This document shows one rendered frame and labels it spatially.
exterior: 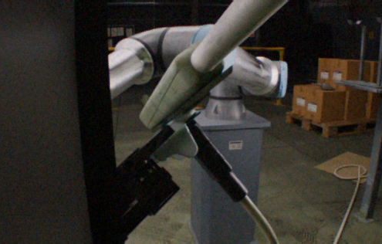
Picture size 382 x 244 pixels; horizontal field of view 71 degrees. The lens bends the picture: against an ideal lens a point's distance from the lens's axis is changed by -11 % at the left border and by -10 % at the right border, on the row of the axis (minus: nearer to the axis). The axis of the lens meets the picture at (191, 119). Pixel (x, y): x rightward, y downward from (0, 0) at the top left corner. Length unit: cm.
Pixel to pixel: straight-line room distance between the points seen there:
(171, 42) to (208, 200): 82
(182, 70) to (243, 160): 104
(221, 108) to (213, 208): 44
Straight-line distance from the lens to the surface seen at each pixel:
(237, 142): 125
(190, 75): 27
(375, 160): 180
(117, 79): 62
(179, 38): 67
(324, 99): 355
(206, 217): 137
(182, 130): 42
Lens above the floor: 94
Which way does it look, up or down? 13 degrees down
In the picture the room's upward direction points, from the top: straight up
